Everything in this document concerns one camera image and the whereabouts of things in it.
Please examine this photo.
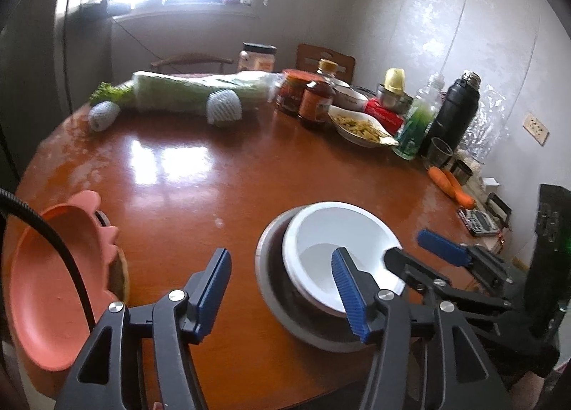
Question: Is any white ceramic bowl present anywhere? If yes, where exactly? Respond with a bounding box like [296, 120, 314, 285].
[332, 79, 372, 111]

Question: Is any steel bowl under yellow cup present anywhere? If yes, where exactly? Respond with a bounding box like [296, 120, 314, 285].
[376, 82, 414, 113]

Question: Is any green liquid plastic bottle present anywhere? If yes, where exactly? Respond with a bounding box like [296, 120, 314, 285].
[393, 73, 444, 160]

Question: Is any black cable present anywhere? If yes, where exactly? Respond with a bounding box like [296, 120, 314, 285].
[0, 189, 101, 330]

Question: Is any black thermos flask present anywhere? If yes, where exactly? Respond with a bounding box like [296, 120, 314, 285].
[430, 71, 481, 152]

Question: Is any orange carrot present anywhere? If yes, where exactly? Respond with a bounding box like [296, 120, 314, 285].
[428, 166, 462, 197]
[441, 169, 476, 209]

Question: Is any solid back wooden chair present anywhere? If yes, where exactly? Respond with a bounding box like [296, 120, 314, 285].
[297, 43, 356, 85]

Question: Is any pink scalloped plate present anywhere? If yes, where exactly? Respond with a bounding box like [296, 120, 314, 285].
[67, 190, 119, 299]

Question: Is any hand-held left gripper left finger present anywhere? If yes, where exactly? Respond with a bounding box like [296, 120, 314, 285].
[54, 248, 233, 410]

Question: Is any orange label sauce bottle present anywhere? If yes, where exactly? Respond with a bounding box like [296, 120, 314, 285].
[298, 80, 336, 130]

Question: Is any yellow plastic cup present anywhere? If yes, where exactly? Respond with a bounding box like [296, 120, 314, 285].
[384, 67, 406, 94]

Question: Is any small steel cup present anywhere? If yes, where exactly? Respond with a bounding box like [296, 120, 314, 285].
[450, 159, 474, 183]

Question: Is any black metal frame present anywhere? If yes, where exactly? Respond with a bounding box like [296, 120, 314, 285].
[484, 191, 514, 226]

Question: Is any curved back wooden chair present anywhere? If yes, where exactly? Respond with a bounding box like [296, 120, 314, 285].
[151, 53, 235, 74]

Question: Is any black lid glass jar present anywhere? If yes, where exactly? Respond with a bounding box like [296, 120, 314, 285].
[238, 42, 277, 74]

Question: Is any pink round plate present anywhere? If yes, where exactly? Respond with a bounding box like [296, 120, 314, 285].
[2, 205, 112, 370]

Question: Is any clear plastic sheet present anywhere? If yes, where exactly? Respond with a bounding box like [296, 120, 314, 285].
[464, 84, 509, 161]

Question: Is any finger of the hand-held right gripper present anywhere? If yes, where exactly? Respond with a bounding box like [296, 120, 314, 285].
[417, 229, 509, 286]
[384, 248, 514, 326]

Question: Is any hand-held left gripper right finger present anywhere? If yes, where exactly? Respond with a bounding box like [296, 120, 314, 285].
[331, 247, 511, 410]

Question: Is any dark refrigerator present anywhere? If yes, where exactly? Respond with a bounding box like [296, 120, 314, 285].
[0, 0, 114, 188]

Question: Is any open tool case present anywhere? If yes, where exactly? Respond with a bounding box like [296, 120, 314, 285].
[459, 207, 500, 237]

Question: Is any red chili sauce jar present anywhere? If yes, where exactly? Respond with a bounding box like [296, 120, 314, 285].
[276, 69, 313, 116]

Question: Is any white foam netted fruit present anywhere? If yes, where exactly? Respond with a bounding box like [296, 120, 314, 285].
[206, 88, 244, 127]
[88, 100, 120, 132]

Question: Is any red box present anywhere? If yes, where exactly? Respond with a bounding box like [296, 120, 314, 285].
[363, 98, 404, 134]

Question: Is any large steel bowl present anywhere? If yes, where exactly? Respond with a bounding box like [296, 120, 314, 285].
[256, 205, 402, 341]

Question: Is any white plate with food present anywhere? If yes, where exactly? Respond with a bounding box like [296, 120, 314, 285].
[328, 105, 399, 148]

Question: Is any wrapped napa cabbage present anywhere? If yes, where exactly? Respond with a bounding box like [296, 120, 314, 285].
[89, 71, 279, 114]

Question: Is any yellow cap bottle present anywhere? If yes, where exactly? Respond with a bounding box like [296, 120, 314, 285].
[317, 59, 338, 83]

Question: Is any grey glass cup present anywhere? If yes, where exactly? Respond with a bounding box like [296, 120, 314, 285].
[424, 137, 453, 169]

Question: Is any person's right forearm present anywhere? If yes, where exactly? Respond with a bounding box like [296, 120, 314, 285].
[509, 372, 556, 410]

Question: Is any wall socket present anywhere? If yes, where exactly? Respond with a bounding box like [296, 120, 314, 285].
[523, 112, 550, 145]

